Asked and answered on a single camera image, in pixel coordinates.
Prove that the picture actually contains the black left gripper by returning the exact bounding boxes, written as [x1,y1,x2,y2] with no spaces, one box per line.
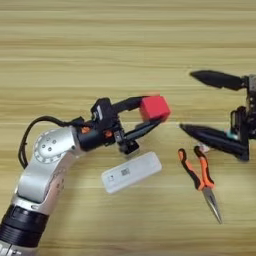
[77,95,163,152]

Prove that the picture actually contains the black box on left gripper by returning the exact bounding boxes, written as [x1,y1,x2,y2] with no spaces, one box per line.
[90,97,118,132]

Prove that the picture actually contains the white rectangular device box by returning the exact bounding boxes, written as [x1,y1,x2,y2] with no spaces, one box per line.
[100,151,163,195]

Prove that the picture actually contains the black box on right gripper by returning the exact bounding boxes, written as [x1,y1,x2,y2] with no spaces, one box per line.
[230,105,249,135]

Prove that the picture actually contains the orange black needle-nose pliers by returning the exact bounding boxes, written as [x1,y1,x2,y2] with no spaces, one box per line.
[177,145,223,225]

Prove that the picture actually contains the small black white cube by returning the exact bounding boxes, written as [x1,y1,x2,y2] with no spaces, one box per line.
[119,140,141,157]

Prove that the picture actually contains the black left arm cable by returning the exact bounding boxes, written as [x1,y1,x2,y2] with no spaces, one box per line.
[18,115,86,169]

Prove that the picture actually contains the red cube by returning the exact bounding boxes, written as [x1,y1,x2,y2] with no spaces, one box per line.
[139,95,172,123]

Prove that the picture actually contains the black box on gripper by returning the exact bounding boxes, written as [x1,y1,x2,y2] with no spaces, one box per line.
[230,105,249,135]
[90,97,118,132]

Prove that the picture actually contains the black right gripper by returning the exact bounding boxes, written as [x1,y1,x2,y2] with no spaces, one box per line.
[179,69,256,162]

